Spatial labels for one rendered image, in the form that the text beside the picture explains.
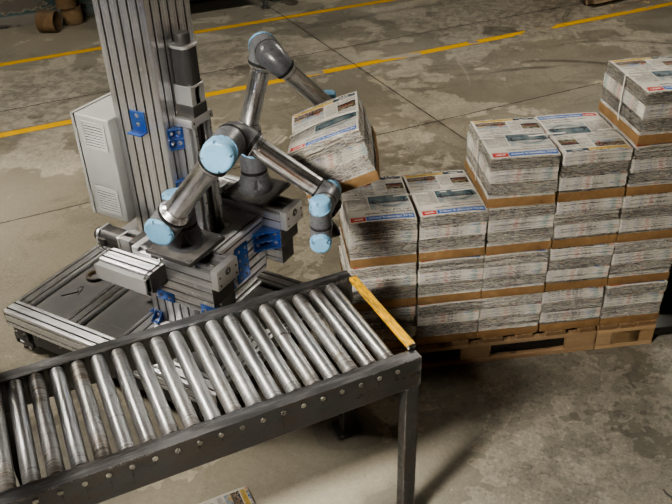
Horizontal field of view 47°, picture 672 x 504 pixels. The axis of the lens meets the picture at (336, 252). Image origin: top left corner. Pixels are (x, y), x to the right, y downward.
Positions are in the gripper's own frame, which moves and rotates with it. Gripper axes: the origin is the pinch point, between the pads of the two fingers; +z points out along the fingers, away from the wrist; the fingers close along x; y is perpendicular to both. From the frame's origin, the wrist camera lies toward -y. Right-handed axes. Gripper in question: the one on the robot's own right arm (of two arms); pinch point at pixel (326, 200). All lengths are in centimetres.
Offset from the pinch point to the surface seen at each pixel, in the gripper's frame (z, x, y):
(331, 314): -48, 4, -18
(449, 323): 14, -23, -86
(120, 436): -104, 58, 4
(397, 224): 9.7, -19.8, -26.1
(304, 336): -60, 12, -14
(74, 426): -100, 72, 9
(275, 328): -56, 21, -11
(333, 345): -65, 2, -18
